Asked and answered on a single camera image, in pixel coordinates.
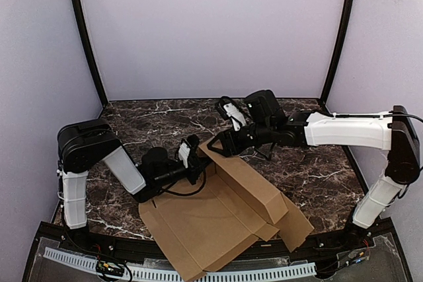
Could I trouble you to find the brown cardboard box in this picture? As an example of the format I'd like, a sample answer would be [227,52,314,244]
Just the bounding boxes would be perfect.
[139,143,314,281]

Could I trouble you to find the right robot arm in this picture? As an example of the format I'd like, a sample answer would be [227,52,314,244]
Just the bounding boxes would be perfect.
[207,90,422,248]

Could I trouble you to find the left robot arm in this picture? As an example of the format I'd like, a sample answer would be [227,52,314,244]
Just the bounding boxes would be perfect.
[57,118,211,230]

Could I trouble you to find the small green circuit board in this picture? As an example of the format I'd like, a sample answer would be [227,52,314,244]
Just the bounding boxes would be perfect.
[95,260,124,277]

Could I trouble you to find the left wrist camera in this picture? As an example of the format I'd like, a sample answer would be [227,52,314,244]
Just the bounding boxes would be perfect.
[176,141,196,169]

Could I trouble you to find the white slotted cable duct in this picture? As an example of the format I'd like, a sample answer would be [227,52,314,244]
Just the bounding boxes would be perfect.
[43,247,317,281]

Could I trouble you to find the black front rail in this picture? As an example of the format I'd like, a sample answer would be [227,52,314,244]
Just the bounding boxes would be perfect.
[36,221,394,265]

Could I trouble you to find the right black frame post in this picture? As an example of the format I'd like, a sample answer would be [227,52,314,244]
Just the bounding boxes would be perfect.
[319,0,354,108]

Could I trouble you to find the black frame post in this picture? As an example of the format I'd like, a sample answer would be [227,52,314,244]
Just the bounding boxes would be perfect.
[319,0,354,108]
[71,0,108,108]

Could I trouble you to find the left black frame post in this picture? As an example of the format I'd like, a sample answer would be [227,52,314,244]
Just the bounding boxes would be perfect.
[71,0,108,108]

